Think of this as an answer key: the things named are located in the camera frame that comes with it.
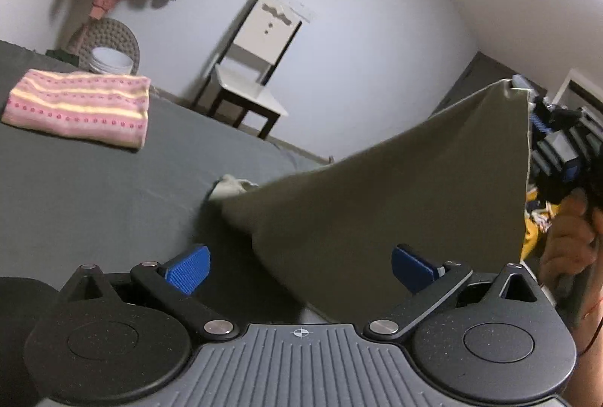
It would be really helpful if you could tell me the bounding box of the olive beige garment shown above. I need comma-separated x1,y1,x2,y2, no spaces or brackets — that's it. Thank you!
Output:
217,80,530,324

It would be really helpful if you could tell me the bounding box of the grey bed sheet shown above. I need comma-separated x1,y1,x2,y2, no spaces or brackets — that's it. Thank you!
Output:
0,40,326,295

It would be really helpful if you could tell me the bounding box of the person's right hand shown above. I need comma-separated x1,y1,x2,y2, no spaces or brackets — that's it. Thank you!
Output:
539,190,602,299

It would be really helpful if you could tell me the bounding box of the white bowl in basket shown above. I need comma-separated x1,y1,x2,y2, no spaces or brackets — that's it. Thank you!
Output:
89,47,134,74

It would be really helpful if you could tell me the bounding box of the pink striped folded cloth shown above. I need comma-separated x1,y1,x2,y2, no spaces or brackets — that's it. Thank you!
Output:
1,69,150,151

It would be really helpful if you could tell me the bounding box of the white and black chair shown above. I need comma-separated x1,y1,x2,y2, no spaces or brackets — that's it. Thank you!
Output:
190,0,303,139

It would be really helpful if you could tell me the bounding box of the woven grey basket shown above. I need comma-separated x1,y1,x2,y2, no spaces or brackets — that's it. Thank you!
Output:
66,17,140,74

